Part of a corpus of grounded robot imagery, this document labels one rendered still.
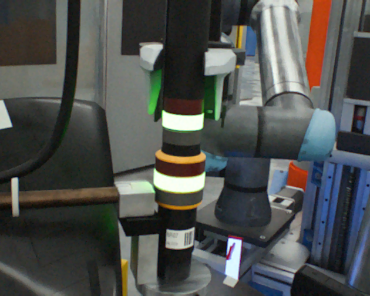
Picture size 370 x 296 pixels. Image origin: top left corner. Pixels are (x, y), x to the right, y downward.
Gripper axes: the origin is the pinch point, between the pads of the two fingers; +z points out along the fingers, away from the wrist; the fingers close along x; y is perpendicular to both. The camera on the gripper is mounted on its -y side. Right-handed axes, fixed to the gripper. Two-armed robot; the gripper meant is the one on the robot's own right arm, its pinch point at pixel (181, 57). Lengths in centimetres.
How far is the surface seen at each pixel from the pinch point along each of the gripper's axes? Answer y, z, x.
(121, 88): 62, -393, 104
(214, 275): 32.9, -25.3, -3.5
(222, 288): 32.9, -22.0, -4.9
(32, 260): 18.5, 1.1, 12.1
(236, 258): 35, -35, -7
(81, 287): 20.6, 1.0, 7.6
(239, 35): 12, -588, 3
